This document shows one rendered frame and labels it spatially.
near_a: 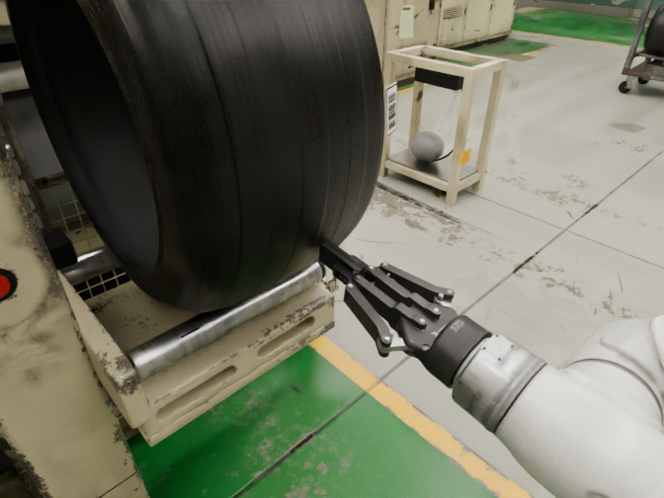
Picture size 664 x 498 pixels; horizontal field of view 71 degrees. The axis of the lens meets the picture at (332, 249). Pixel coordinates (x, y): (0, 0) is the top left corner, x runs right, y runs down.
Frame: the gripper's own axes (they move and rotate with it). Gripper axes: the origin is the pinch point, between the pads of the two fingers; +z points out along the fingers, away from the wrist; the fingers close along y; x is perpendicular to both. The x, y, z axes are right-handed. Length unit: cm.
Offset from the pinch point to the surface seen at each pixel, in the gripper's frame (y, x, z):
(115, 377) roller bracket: 27.8, 9.6, 9.0
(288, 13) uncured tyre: 3.6, -28.4, 7.6
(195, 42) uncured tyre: 13.7, -27.1, 7.6
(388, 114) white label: -9.2, -16.8, 3.5
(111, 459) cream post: 31, 37, 16
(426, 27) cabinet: -405, 84, 281
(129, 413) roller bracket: 27.8, 15.4, 7.5
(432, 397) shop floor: -67, 105, 7
